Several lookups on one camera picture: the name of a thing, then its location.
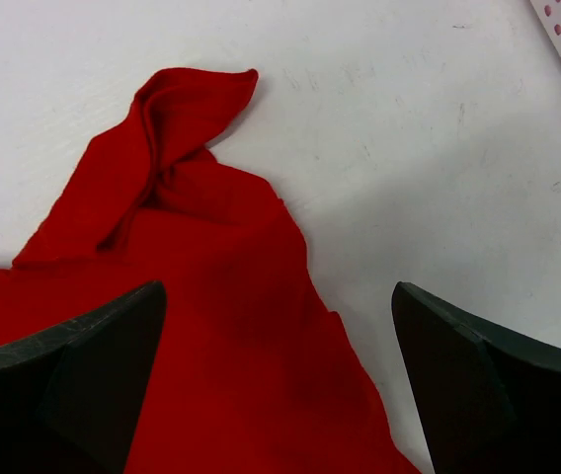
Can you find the red t-shirt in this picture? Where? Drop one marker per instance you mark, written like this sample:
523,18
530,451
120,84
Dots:
253,373

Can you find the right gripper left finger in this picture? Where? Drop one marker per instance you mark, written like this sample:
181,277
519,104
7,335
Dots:
71,394

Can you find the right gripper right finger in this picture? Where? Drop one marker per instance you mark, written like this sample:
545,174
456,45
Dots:
488,397

